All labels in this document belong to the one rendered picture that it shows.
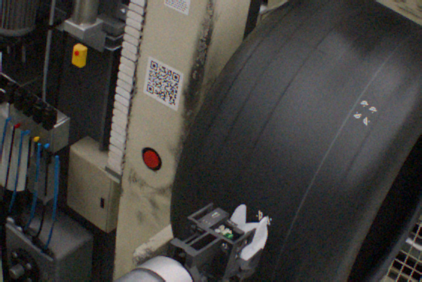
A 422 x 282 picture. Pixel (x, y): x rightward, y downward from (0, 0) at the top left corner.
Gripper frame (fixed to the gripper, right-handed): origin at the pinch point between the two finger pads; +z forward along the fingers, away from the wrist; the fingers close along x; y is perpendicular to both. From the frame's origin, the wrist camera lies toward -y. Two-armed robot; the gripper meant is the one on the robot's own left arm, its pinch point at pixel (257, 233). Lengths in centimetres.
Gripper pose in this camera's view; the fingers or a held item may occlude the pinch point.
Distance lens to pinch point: 126.5
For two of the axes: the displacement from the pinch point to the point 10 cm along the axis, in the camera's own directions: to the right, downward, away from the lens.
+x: -7.9, -4.4, 4.1
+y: 2.1, -8.4, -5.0
